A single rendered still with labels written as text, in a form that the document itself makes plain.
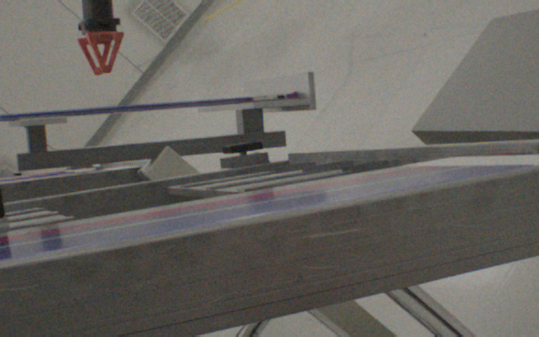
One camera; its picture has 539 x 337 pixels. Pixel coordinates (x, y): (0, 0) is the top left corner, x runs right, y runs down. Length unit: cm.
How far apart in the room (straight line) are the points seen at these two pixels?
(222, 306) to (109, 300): 7
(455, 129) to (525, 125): 16
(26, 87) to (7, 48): 42
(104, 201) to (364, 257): 68
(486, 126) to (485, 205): 59
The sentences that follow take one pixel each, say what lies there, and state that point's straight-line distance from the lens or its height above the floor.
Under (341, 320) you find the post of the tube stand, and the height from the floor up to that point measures 36.
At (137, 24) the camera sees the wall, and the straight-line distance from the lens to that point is 894.
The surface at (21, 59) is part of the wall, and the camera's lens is 868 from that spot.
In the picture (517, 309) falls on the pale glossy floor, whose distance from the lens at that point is 191.
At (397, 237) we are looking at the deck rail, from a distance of 55.
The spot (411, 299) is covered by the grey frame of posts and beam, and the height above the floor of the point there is 41.
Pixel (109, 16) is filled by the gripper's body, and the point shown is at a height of 104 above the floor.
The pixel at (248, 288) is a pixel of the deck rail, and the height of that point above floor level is 93.
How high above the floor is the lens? 111
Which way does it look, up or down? 17 degrees down
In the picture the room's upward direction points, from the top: 49 degrees counter-clockwise
